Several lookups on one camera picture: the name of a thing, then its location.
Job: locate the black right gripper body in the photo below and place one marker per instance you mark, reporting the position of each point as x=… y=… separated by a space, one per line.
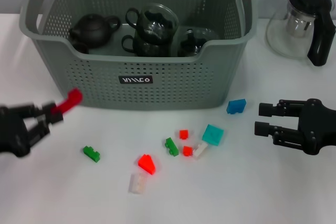
x=316 y=127

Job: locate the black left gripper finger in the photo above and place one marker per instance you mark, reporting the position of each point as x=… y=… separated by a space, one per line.
x=36 y=108
x=43 y=127

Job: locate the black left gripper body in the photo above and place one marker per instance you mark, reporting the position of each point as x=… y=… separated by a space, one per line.
x=11 y=132

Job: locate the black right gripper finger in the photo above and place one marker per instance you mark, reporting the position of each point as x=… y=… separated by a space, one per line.
x=269 y=110
x=263 y=128

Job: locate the dark red long toy brick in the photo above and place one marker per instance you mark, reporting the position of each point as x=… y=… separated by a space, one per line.
x=69 y=102

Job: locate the glass teacup black base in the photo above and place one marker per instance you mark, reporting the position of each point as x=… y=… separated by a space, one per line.
x=147 y=50
x=194 y=43
x=157 y=24

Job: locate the grey perforated plastic storage bin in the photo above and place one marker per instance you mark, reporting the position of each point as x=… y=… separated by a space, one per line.
x=105 y=95

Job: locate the blue toy brick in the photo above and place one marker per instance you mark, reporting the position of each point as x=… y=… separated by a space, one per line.
x=236 y=106

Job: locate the teal square toy brick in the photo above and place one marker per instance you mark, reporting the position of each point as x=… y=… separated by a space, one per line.
x=212 y=134

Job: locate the green toy brick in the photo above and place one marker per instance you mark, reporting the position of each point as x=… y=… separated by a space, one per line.
x=171 y=147
x=92 y=154

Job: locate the white toy brick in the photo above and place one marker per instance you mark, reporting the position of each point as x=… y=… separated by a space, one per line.
x=200 y=151

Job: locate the small red toy brick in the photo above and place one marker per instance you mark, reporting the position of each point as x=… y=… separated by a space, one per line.
x=183 y=134
x=187 y=151

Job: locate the black ceramic teapot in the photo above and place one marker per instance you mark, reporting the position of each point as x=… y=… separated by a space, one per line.
x=92 y=31

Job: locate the clear transparent toy brick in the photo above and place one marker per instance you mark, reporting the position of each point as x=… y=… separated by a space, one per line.
x=136 y=183

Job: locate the bright red sloped toy brick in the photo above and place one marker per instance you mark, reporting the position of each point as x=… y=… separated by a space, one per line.
x=146 y=165

